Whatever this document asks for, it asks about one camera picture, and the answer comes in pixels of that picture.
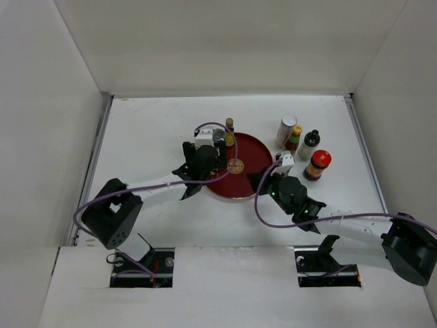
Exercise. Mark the red lid sauce jar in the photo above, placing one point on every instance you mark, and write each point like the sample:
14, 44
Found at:
319, 161

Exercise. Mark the white bottle black cap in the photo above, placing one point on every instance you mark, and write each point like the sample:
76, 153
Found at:
309, 145

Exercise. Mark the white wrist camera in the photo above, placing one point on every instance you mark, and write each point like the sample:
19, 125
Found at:
286, 162
204, 137

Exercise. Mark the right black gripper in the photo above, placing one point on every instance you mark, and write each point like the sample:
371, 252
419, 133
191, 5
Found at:
268, 178

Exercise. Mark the small yellow label sauce bottle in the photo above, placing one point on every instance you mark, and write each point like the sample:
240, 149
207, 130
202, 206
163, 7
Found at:
229, 137

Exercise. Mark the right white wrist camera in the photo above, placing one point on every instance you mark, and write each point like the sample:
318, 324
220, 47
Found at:
286, 162

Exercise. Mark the red round tray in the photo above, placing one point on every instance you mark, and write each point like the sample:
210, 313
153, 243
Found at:
253, 157

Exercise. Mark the salt grinder black cap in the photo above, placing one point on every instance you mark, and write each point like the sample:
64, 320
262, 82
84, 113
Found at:
218, 137

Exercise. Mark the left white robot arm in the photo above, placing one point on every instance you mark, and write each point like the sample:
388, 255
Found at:
111, 216

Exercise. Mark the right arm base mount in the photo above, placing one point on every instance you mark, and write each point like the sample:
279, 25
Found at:
316, 268

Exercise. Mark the yellow cap chili sauce bottle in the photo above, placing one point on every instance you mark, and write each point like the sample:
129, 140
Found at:
293, 140

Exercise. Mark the silver lid tall canister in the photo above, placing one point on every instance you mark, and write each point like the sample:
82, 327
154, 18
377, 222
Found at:
286, 126

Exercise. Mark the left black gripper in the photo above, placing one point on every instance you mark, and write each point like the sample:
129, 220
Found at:
220, 162

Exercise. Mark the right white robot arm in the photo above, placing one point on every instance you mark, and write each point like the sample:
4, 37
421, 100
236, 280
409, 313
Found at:
395, 242

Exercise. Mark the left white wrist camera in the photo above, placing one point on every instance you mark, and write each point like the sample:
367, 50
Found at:
204, 137

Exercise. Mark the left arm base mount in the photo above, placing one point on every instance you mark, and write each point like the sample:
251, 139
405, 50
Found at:
136, 264

